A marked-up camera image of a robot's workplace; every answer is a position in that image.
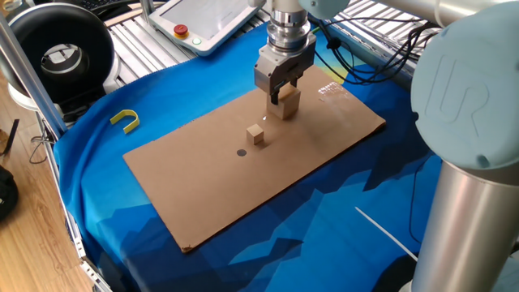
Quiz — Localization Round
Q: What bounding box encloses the aluminium table edge profile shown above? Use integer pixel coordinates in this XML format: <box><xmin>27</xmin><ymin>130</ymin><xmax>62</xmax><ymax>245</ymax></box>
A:
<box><xmin>35</xmin><ymin>111</ymin><xmax>114</xmax><ymax>292</ymax></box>

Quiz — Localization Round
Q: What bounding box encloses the brown cardboard sheet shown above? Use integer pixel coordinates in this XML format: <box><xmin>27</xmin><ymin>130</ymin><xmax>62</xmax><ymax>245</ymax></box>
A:
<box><xmin>122</xmin><ymin>61</ymin><xmax>387</xmax><ymax>254</ymax></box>

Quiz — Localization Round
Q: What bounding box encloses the black ring light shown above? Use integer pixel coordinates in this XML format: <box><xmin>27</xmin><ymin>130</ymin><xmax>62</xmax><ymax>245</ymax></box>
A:
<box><xmin>6</xmin><ymin>2</ymin><xmax>122</xmax><ymax>113</ymax></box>

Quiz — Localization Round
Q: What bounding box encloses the white teach pendant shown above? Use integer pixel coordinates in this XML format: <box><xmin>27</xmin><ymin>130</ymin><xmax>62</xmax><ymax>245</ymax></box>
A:
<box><xmin>148</xmin><ymin>0</ymin><xmax>268</xmax><ymax>57</ymax></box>

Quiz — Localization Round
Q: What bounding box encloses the aluminium frame post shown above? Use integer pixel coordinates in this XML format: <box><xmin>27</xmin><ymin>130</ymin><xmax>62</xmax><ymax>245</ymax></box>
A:
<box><xmin>0</xmin><ymin>11</ymin><xmax>69</xmax><ymax>140</ymax></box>

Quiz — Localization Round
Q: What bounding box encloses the black keyboard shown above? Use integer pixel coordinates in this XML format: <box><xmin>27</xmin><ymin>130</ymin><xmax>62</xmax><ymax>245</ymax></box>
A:
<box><xmin>79</xmin><ymin>0</ymin><xmax>135</xmax><ymax>12</ymax></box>

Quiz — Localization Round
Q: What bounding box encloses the black flat bar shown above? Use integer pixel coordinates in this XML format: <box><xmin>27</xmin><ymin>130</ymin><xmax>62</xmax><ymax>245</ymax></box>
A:
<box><xmin>0</xmin><ymin>118</ymin><xmax>20</xmax><ymax>157</ymax></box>

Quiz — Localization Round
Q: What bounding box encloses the large wooden cube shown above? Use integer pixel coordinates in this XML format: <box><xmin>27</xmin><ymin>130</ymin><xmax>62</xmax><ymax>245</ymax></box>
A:
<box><xmin>266</xmin><ymin>83</ymin><xmax>302</xmax><ymax>121</ymax></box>

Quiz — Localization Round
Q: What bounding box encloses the thin aluminium post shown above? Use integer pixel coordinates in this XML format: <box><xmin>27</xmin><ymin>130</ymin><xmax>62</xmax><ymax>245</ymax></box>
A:
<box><xmin>139</xmin><ymin>0</ymin><xmax>157</xmax><ymax>25</ymax></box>

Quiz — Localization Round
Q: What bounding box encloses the aluminium frame rail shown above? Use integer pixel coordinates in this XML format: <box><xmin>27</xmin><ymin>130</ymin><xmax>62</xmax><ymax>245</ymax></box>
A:
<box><xmin>315</xmin><ymin>15</ymin><xmax>418</xmax><ymax>94</ymax></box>

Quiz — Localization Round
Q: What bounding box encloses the silver force torque sensor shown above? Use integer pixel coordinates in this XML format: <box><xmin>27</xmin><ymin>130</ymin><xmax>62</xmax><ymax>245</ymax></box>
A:
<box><xmin>266</xmin><ymin>8</ymin><xmax>314</xmax><ymax>54</ymax></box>

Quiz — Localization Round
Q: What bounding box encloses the grey Schunk gripper body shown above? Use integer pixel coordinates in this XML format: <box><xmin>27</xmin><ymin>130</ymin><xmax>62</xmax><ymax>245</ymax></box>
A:
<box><xmin>254</xmin><ymin>34</ymin><xmax>318</xmax><ymax>97</ymax></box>

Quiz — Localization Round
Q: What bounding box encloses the small wooden cube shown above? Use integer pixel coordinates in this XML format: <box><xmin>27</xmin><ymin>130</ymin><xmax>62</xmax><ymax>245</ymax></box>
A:
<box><xmin>246</xmin><ymin>123</ymin><xmax>265</xmax><ymax>146</ymax></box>

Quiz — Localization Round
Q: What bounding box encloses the blue printed cloth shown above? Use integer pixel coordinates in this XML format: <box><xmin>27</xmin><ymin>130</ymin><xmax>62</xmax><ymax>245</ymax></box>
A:
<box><xmin>52</xmin><ymin>18</ymin><xmax>443</xmax><ymax>292</ymax></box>

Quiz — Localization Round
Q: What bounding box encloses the yellow U-shaped piece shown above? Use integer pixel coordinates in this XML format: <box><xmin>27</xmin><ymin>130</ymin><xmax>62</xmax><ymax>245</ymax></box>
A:
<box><xmin>109</xmin><ymin>109</ymin><xmax>141</xmax><ymax>135</ymax></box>

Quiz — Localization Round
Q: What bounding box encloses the white thin strip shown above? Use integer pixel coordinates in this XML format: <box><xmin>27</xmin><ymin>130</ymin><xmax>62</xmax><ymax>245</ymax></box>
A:
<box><xmin>354</xmin><ymin>206</ymin><xmax>418</xmax><ymax>261</ymax></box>

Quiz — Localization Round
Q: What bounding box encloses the black cable bundle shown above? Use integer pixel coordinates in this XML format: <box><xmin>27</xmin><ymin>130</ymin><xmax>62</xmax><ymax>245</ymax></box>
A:
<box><xmin>311</xmin><ymin>15</ymin><xmax>443</xmax><ymax>87</ymax></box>

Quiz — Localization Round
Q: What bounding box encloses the black bag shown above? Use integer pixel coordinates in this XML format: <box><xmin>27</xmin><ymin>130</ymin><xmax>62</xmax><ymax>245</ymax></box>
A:
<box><xmin>0</xmin><ymin>165</ymin><xmax>19</xmax><ymax>223</ymax></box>

